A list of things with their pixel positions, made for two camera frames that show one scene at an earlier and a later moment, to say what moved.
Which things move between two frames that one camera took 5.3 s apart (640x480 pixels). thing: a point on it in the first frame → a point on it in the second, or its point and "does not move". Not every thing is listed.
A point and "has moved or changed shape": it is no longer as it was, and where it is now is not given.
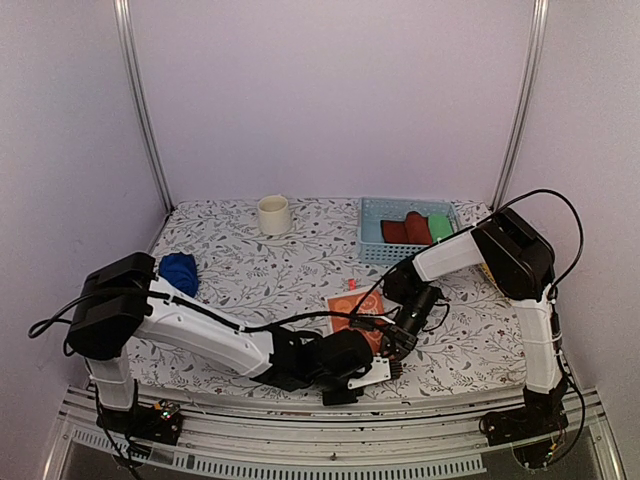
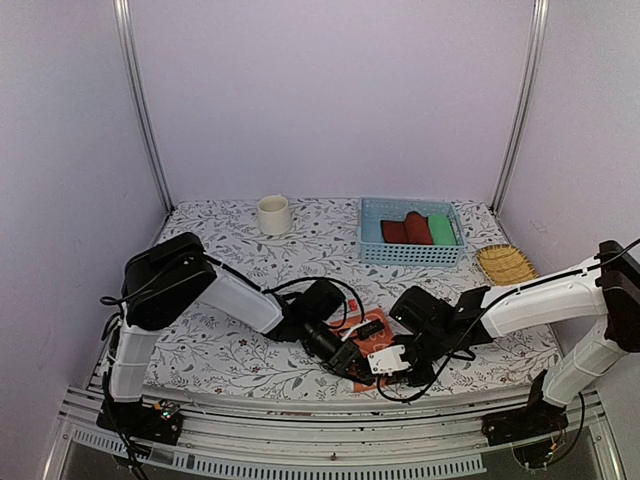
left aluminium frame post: (122, 13) does not move
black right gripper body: (423, 302) → (430, 345)
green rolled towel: (440, 226) does not move
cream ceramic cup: (273, 215) does not move
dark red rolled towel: (394, 231) does not move
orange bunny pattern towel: (372, 302) has moved or changed shape
